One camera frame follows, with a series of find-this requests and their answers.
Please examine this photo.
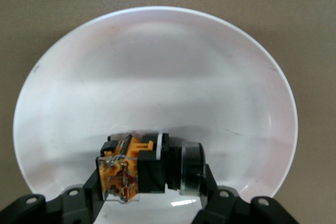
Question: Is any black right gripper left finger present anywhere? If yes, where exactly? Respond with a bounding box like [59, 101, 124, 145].
[0, 167, 106, 224]

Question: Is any pink round plate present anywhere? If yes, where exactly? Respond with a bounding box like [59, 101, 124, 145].
[13, 5, 299, 224]

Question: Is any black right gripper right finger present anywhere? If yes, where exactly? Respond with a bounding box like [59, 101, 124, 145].
[193, 163, 300, 224]

